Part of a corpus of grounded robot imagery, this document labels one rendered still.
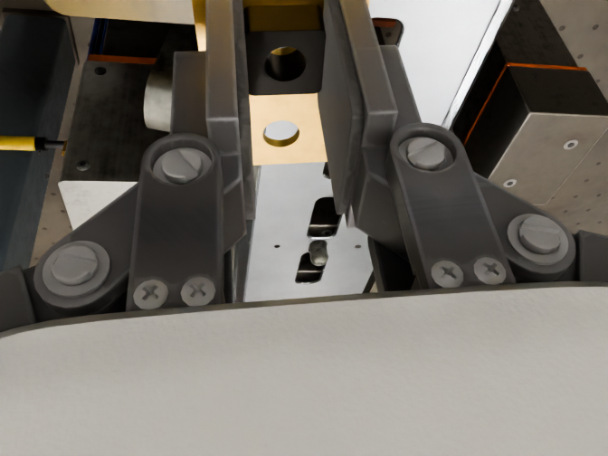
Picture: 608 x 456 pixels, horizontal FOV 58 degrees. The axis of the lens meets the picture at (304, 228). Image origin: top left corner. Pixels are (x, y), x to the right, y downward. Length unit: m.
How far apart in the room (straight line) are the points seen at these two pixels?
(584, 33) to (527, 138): 0.44
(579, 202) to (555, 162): 0.73
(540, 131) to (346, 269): 0.29
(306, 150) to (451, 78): 0.33
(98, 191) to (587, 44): 0.75
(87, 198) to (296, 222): 0.27
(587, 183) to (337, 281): 0.66
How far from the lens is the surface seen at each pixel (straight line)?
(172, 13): 0.31
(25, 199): 0.60
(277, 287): 0.70
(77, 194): 0.38
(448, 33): 0.44
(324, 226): 0.62
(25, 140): 0.51
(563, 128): 0.51
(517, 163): 0.53
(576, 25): 0.91
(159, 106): 0.32
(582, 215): 1.32
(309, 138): 0.15
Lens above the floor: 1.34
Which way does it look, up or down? 35 degrees down
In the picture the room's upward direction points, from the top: 173 degrees clockwise
